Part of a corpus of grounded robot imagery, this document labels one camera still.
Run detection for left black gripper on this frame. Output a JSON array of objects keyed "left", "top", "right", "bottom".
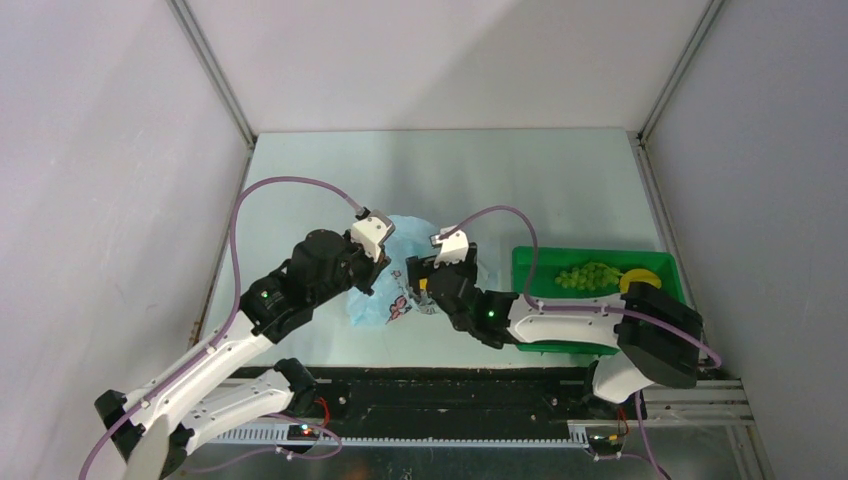
[{"left": 310, "top": 228, "right": 390, "bottom": 306}]

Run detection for light blue plastic bag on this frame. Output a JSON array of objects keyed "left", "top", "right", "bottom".
[{"left": 345, "top": 213, "right": 492, "bottom": 329}]

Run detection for green fake grapes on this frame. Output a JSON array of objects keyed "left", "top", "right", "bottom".
[{"left": 554, "top": 262, "right": 623, "bottom": 292}]

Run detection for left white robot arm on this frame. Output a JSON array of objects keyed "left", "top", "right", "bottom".
[{"left": 94, "top": 218, "right": 395, "bottom": 479}]

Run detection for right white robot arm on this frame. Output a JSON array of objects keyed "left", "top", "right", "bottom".
[{"left": 406, "top": 246, "right": 703, "bottom": 418}]

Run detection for green plastic tray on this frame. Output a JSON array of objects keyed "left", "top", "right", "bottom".
[{"left": 510, "top": 246, "right": 686, "bottom": 355}]

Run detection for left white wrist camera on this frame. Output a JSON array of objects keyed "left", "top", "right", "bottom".
[{"left": 349, "top": 208, "right": 395, "bottom": 263}]

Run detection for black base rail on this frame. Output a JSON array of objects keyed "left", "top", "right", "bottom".
[{"left": 225, "top": 366, "right": 657, "bottom": 442}]

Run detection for right aluminium frame post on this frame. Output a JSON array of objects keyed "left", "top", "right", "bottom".
[{"left": 636, "top": 0, "right": 727, "bottom": 147}]

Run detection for aluminium frame post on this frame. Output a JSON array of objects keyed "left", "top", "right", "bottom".
[
  {"left": 636, "top": 0, "right": 727, "bottom": 147},
  {"left": 165, "top": 0, "right": 258, "bottom": 150}
]

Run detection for left aluminium frame post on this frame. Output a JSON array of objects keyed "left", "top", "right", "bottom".
[{"left": 165, "top": 0, "right": 258, "bottom": 150}]

